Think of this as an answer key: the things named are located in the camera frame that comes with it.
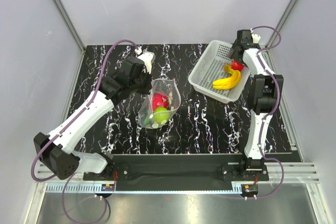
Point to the black marble pattern mat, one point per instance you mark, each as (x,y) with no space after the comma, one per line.
(201,125)

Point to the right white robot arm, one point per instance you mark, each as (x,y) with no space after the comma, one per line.
(263,100)

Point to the slotted white cable duct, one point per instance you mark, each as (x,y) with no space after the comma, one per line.
(81,188)

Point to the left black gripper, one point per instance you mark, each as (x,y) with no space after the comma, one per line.
(146,90)

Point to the green apple toy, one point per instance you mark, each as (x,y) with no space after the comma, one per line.
(161,115)

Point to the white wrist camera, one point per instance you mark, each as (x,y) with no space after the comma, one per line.
(256,38)
(147,57)

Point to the red apple toy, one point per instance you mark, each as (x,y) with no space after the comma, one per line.
(237,66)

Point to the red dragon fruit toy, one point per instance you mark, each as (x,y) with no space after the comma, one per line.
(159,100)

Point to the yellow banana bunch toy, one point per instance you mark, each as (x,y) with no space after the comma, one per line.
(229,82)

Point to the white plastic basket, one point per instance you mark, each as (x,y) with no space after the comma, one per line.
(210,67)

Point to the left aluminium frame post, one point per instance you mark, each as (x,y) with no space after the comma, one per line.
(70,26)

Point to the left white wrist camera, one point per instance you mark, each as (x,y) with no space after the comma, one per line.
(147,57)

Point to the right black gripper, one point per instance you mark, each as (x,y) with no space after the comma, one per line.
(231,53)

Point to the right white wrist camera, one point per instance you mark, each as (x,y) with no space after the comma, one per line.
(256,38)

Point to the clear dotted zip top bag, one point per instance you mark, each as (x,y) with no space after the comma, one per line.
(167,87)

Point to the right aluminium frame post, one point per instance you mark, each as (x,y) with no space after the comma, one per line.
(286,11)

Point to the aluminium frame post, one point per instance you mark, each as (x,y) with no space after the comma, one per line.
(286,11)
(70,26)

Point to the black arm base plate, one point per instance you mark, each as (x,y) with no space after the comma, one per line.
(178,172)

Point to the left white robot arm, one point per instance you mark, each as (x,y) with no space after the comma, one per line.
(57,148)

